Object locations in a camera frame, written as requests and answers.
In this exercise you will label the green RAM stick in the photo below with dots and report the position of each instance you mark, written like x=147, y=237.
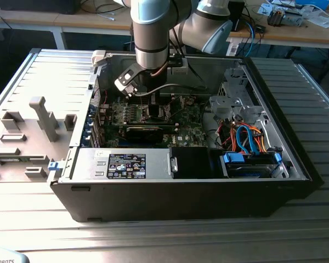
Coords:
x=8, y=160

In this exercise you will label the beige case latch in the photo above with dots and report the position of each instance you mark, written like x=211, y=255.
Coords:
x=98, y=57

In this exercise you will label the metal CPU socket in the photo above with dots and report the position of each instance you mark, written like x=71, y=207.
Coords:
x=145, y=118

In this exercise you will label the perforated metal drive cage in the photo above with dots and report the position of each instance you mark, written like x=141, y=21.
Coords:
x=233, y=75

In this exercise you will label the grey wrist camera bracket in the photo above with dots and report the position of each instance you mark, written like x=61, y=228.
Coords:
x=126, y=78

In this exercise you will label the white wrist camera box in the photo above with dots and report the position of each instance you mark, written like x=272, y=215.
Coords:
x=179, y=69

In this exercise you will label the blue case latch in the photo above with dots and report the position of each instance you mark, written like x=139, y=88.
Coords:
x=54, y=166

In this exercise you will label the hard disk in blue carrier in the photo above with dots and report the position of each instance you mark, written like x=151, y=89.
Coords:
x=246, y=170

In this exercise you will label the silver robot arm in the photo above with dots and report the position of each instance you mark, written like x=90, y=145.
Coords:
x=150, y=33

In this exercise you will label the black desktop device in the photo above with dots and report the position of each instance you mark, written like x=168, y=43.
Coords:
x=30, y=5

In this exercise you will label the black finned heatsink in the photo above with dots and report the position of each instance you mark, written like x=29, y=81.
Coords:
x=275, y=17

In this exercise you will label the black graphics card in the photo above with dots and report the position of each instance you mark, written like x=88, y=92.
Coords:
x=144, y=134

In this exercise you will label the wooden desk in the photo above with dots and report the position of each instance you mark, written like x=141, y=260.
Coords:
x=290, y=34
x=30, y=19

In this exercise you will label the grey power supply unit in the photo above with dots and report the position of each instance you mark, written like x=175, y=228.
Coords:
x=93, y=164

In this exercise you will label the green motherboard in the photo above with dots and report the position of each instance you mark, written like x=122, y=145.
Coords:
x=192, y=137

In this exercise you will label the black PC case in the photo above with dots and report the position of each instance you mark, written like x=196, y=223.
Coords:
x=167, y=202

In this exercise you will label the blue plastic box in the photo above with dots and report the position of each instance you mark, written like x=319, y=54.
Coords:
x=312, y=3

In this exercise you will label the pale blue teach pendant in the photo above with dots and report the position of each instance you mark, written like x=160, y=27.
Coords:
x=5, y=257

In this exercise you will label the grey metal disk bay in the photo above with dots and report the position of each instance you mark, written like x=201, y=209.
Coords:
x=222, y=105

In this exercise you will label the grey parts rack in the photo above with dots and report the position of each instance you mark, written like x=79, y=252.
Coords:
x=30, y=153

